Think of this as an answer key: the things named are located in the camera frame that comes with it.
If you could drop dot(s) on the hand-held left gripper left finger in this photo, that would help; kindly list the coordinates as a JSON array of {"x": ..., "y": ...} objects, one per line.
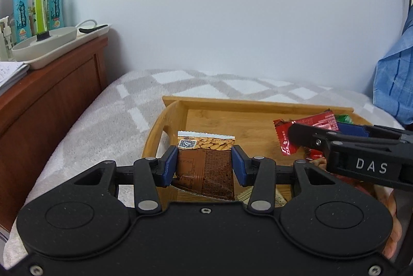
[{"x": 169, "y": 166}]

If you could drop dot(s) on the brown almond snack packet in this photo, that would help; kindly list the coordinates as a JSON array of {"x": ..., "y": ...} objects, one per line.
[{"x": 206, "y": 172}]

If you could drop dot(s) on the blue checked cloth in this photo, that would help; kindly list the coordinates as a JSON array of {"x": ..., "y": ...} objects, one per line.
[{"x": 397, "y": 85}]

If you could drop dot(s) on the small red snack packet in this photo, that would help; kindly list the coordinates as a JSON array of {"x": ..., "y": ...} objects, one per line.
[{"x": 284, "y": 137}]

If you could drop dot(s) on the person's right hand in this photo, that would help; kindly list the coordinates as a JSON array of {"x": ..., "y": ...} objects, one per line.
[{"x": 394, "y": 230}]

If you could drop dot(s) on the red peanut snack packet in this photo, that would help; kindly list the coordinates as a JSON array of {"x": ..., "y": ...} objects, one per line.
[{"x": 314, "y": 157}]

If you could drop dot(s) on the beige snack packet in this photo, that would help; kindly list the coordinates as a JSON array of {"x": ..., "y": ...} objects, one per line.
[{"x": 243, "y": 197}]

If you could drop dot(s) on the white oval tray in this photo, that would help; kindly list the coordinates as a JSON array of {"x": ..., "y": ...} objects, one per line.
[{"x": 42, "y": 53}]

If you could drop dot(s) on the green snack packet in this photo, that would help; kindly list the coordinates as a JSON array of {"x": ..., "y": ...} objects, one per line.
[{"x": 343, "y": 119}]

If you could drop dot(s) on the stack of papers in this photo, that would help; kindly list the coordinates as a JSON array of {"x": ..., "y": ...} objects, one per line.
[{"x": 13, "y": 72}]

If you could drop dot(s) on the wooden cabinet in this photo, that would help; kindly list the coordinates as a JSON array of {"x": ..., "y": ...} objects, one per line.
[{"x": 48, "y": 108}]

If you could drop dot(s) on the small white bottle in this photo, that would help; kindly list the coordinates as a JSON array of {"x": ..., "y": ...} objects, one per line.
[{"x": 5, "y": 37}]

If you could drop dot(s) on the teal spray bottle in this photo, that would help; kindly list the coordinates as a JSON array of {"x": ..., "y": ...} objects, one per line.
[
  {"x": 55, "y": 4},
  {"x": 22, "y": 14}
]

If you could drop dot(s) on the wooden serving tray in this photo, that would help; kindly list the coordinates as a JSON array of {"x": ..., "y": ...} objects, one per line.
[{"x": 226, "y": 121}]

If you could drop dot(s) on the green spray bottle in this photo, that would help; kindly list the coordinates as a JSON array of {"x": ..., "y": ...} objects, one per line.
[{"x": 39, "y": 4}]

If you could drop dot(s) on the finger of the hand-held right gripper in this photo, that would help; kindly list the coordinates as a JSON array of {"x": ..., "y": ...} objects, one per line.
[
  {"x": 353, "y": 130},
  {"x": 306, "y": 137}
]

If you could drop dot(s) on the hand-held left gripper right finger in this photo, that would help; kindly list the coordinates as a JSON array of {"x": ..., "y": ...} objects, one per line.
[{"x": 240, "y": 167}]

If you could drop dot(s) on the large red snack packet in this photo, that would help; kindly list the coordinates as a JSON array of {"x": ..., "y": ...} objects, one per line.
[{"x": 317, "y": 121}]

